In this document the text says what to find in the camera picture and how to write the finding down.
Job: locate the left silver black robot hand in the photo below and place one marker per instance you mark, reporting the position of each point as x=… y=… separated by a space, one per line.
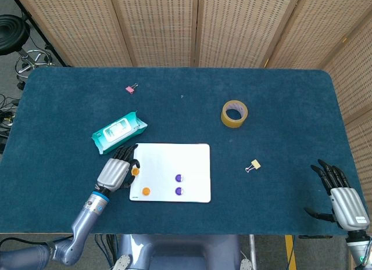
x=113 y=174

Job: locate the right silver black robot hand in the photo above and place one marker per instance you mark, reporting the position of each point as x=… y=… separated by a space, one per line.
x=348 y=206

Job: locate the orange round magnet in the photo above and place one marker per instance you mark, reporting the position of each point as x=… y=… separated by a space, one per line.
x=145 y=191
x=135 y=172

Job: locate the purple round magnet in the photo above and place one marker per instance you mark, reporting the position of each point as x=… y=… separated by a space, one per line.
x=179 y=191
x=179 y=178

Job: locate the white rectangular board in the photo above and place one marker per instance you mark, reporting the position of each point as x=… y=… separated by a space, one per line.
x=168 y=159

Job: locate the green wet wipes pack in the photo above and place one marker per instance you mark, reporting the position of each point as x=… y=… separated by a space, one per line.
x=117 y=133

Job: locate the yellow floor tape strip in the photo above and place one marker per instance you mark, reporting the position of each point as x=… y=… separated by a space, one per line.
x=290 y=252

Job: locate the pink binder clip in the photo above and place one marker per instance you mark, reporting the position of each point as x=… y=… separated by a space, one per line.
x=129 y=89

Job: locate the dark blue table cloth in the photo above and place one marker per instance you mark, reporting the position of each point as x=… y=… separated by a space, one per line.
x=186 y=119

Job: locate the yellow binder clip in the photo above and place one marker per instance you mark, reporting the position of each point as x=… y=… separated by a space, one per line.
x=255 y=164

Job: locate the blue-grey robot torso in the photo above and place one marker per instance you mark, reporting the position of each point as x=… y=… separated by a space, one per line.
x=180 y=252

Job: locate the silver metal pole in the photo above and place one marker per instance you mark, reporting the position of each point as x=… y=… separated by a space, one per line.
x=253 y=251

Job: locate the yellow packing tape roll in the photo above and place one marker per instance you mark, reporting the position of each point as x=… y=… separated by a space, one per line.
x=225 y=120

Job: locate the wooden woven folding screen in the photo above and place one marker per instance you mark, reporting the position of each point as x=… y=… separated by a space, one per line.
x=160 y=26

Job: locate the black stool chrome base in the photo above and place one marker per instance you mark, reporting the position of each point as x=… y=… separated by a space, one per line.
x=11 y=35

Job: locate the black metal frame bar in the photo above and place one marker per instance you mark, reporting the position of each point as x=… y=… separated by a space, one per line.
x=37 y=29

